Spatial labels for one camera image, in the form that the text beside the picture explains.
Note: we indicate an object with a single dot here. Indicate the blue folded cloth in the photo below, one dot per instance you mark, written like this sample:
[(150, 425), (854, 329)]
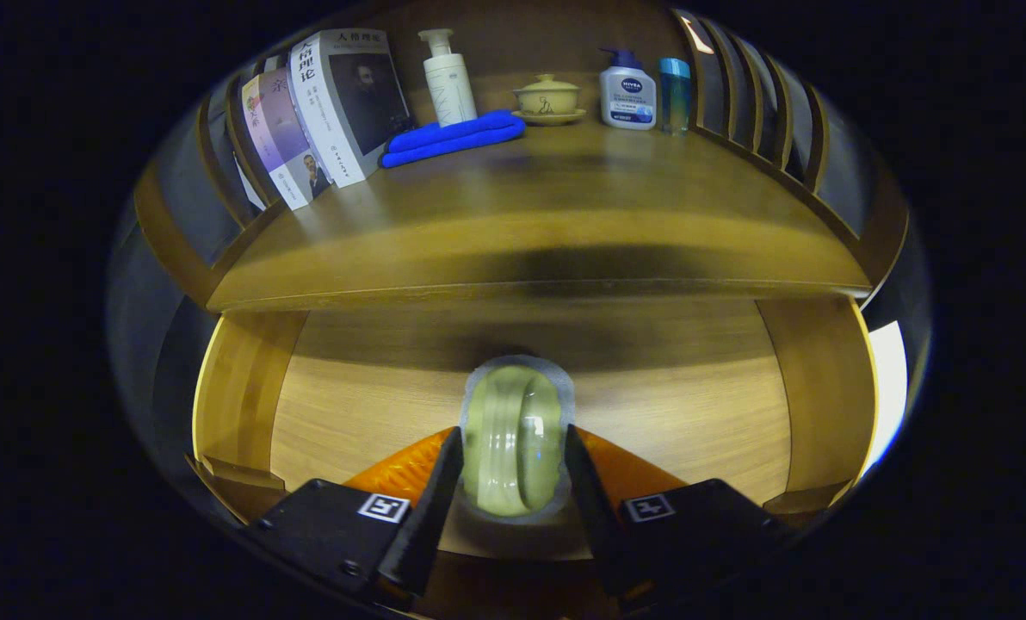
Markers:
[(453, 138)]

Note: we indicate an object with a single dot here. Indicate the white blue lotion bottle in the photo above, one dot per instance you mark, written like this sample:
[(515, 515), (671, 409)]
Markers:
[(627, 95)]

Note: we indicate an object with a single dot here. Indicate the green ornament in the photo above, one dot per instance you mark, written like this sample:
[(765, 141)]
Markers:
[(513, 439)]

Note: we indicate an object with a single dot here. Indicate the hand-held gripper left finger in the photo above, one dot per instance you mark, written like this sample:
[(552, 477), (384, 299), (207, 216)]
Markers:
[(431, 517)]

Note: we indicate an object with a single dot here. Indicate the thin white book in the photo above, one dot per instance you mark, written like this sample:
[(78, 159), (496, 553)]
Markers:
[(282, 86)]

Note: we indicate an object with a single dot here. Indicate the purple book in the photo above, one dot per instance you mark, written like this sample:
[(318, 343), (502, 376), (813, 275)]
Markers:
[(276, 142)]

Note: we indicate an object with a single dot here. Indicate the white pump bottle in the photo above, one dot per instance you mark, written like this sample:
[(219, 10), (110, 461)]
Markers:
[(449, 82)]

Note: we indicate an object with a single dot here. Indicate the white sheet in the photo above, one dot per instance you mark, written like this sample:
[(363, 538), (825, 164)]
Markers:
[(887, 387)]

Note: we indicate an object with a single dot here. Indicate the thick white book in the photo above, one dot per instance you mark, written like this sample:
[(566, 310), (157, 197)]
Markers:
[(349, 103)]

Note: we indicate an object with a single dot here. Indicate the yellow lidded teacup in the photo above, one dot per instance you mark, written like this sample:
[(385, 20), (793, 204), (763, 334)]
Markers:
[(547, 96)]

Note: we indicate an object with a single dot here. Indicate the brown wooden drawer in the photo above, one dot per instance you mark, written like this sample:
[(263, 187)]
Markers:
[(694, 413)]

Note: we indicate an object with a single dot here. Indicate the teal bottle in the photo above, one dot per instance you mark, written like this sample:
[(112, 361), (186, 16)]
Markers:
[(675, 95)]

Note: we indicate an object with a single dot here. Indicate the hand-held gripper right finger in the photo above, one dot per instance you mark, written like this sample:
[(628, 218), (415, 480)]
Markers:
[(595, 517)]

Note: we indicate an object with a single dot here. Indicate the wooden countertop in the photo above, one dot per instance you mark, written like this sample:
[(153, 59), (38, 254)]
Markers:
[(565, 198)]

